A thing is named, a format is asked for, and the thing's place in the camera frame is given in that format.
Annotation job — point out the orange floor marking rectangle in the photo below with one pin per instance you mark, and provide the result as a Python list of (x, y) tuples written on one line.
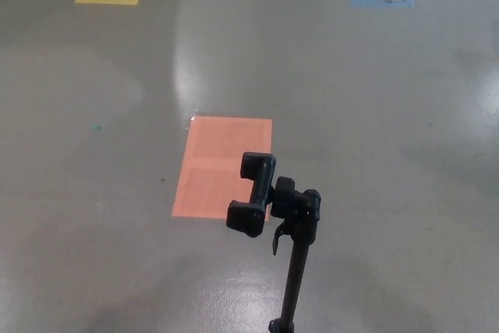
[(218, 161)]

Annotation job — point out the black phone stand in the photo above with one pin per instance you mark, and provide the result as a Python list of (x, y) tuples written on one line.
[(298, 227)]

